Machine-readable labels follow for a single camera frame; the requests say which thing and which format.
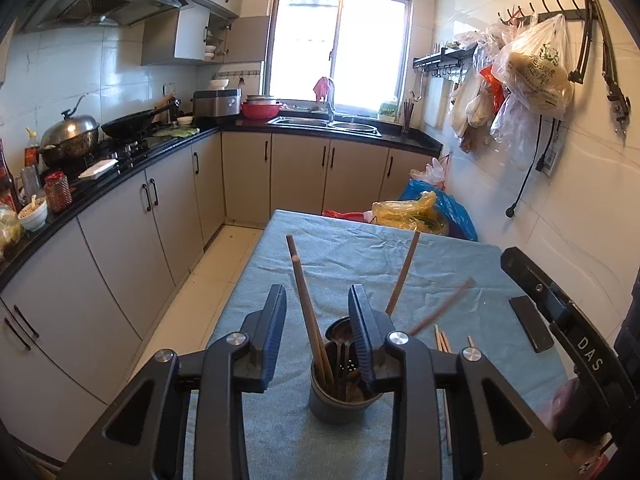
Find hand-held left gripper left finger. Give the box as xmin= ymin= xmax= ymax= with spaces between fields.
xmin=57 ymin=284 xmax=288 ymax=480

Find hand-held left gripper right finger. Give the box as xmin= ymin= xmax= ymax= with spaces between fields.
xmin=348 ymin=284 xmax=588 ymax=480

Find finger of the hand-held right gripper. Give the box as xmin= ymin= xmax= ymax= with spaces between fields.
xmin=500 ymin=246 xmax=630 ymax=441

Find dark grey utensil holder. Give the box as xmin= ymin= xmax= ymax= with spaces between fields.
xmin=308 ymin=317 xmax=386 ymax=425

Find person's right hand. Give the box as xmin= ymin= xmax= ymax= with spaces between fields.
xmin=550 ymin=379 xmax=581 ymax=428

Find black smartphone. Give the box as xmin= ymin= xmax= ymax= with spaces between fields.
xmin=509 ymin=296 xmax=555 ymax=354

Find blue table cloth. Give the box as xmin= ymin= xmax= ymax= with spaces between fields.
xmin=182 ymin=209 xmax=566 ymax=480

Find red plastic bag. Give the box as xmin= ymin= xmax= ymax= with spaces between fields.
xmin=322 ymin=209 xmax=373 ymax=223

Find yellow plastic bag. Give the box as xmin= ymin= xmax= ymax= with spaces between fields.
xmin=371 ymin=191 xmax=450 ymax=235

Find blue plastic bag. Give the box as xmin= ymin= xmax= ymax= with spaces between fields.
xmin=399 ymin=179 xmax=478 ymax=242

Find beige lower kitchen cabinets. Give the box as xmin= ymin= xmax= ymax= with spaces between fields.
xmin=0 ymin=130 xmax=443 ymax=461

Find white pink plastic bag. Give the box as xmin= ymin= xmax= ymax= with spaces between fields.
xmin=410 ymin=157 xmax=451 ymax=191

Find steel sink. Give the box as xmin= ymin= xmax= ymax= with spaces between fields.
xmin=267 ymin=116 xmax=383 ymax=137

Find black kitchen countertop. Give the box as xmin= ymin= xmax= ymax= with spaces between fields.
xmin=0 ymin=116 xmax=445 ymax=288

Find red basin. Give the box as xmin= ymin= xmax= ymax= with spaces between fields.
xmin=241 ymin=95 xmax=283 ymax=121

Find gas stove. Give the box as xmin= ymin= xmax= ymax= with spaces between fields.
xmin=82 ymin=137 xmax=151 ymax=171

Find silver kitchen appliance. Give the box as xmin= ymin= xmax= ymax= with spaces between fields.
xmin=192 ymin=88 xmax=242 ymax=121

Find white tray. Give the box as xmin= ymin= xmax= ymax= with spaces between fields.
xmin=78 ymin=159 xmax=118 ymax=181

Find pink cloth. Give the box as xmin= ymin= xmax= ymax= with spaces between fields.
xmin=313 ymin=76 xmax=336 ymax=106

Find black wok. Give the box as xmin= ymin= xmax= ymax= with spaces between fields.
xmin=100 ymin=102 xmax=173 ymax=141

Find red jar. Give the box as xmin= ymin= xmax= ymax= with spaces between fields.
xmin=44 ymin=171 xmax=73 ymax=213

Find white bowl with food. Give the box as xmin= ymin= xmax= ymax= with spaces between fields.
xmin=17 ymin=197 xmax=49 ymax=232

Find steel pot with lid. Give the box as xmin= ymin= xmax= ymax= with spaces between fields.
xmin=39 ymin=94 xmax=101 ymax=168

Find hanging plastic bags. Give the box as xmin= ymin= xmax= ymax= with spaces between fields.
xmin=447 ymin=12 xmax=576 ymax=155

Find kitchen window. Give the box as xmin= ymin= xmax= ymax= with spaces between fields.
xmin=267 ymin=0 xmax=416 ymax=113

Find sauce bottle with yellow cap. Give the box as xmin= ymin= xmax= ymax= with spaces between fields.
xmin=22 ymin=127 xmax=42 ymax=181

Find dark sauce bottle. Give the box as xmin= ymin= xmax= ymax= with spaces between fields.
xmin=0 ymin=139 xmax=21 ymax=211

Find upper kitchen cabinets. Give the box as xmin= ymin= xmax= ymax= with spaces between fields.
xmin=65 ymin=0 xmax=273 ymax=67

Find range hood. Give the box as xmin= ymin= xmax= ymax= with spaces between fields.
xmin=22 ymin=0 xmax=183 ymax=33

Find black power cable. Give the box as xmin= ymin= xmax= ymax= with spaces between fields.
xmin=505 ymin=115 xmax=558 ymax=219

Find black wall shelf rack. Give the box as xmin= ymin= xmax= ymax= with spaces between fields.
xmin=413 ymin=42 xmax=478 ymax=81

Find black folding wall bracket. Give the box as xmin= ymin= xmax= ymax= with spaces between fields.
xmin=570 ymin=0 xmax=632 ymax=133

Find black wall hook rail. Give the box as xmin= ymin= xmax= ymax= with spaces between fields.
xmin=497 ymin=0 xmax=588 ymax=23

